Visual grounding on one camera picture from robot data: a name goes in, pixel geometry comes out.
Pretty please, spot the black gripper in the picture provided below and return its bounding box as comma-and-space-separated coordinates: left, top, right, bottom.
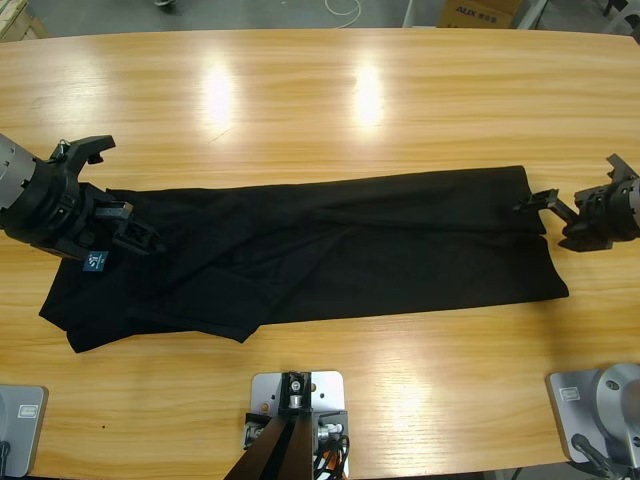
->
513, 178, 638, 252
2, 157, 167, 262

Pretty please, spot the black polo shirt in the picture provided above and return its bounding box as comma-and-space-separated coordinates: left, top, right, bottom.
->
38, 163, 571, 356

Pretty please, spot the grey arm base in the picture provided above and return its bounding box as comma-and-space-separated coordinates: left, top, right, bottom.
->
0, 383, 50, 479
544, 362, 640, 469

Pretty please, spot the white furniture leg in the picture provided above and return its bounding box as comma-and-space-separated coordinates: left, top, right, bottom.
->
514, 0, 551, 30

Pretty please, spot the brown cardboard box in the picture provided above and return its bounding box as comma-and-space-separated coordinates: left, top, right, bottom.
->
437, 0, 524, 29

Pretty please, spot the wooden crate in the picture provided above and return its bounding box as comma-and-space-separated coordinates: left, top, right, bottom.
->
0, 0, 51, 44

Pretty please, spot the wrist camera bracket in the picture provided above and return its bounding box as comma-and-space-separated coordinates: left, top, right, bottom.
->
47, 133, 117, 169
604, 153, 640, 181

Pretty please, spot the white mount block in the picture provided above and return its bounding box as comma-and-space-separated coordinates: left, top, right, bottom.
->
249, 369, 349, 480

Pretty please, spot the dark camera post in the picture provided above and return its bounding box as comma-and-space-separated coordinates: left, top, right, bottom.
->
222, 369, 315, 480

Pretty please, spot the orange cable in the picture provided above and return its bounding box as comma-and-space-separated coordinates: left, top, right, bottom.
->
319, 447, 349, 480

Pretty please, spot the black cable bundle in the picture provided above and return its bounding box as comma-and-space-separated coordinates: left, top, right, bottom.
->
312, 433, 351, 479

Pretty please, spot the white floor cable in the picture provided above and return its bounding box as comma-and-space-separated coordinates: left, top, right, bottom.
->
324, 0, 362, 25

